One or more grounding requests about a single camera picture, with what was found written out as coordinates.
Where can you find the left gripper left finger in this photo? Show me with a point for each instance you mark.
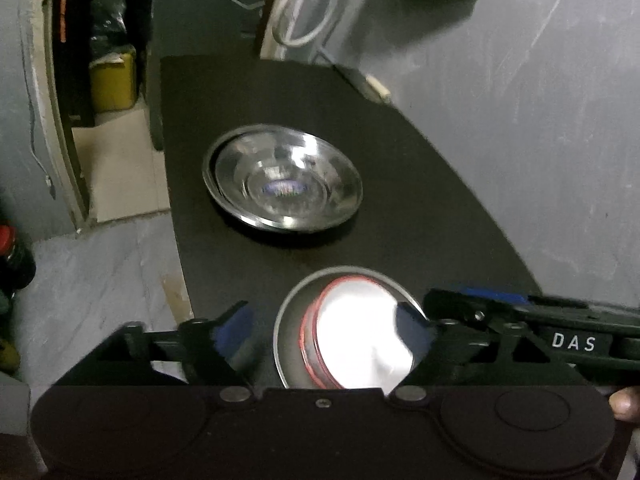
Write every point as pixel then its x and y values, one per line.
pixel 209 345

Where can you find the white ceramic bowl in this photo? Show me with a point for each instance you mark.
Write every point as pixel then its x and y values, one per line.
pixel 313 361
pixel 357 334

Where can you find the yellow jerry can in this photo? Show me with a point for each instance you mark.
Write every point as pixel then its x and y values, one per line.
pixel 113 81

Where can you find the large steel basin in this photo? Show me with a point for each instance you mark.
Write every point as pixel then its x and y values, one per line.
pixel 235 209

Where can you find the dark cabinet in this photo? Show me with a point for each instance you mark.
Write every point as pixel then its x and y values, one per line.
pixel 204 27

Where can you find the white roll on cleaver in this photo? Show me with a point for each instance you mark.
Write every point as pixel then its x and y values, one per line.
pixel 378 92

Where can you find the small steel bowl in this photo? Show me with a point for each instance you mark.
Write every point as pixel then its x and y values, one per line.
pixel 286 353

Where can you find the steel plate with sticker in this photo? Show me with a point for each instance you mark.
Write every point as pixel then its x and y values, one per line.
pixel 295 185

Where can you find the cleaver knife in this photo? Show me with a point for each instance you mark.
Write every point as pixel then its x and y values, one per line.
pixel 354 77

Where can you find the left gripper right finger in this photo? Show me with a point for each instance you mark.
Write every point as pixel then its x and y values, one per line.
pixel 423 338

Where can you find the red capped bottle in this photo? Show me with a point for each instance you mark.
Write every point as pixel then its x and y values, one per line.
pixel 18 267

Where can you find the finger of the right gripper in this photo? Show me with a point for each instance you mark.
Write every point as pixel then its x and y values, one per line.
pixel 601 341

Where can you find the person hand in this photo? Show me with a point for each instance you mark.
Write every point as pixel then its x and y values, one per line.
pixel 625 404

